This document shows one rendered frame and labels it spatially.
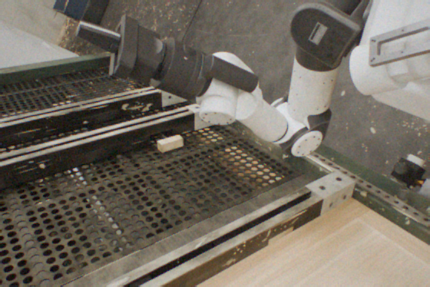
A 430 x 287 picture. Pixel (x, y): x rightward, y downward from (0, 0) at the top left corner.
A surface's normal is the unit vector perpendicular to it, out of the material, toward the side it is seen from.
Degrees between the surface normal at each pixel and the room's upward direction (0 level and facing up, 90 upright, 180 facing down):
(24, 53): 90
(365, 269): 58
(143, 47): 78
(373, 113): 0
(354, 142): 0
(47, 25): 90
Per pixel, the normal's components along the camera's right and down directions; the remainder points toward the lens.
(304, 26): -0.56, 0.65
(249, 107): -0.58, -0.32
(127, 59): 0.46, 0.16
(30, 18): 0.59, 0.41
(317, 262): 0.04, -0.86
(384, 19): -0.79, 0.13
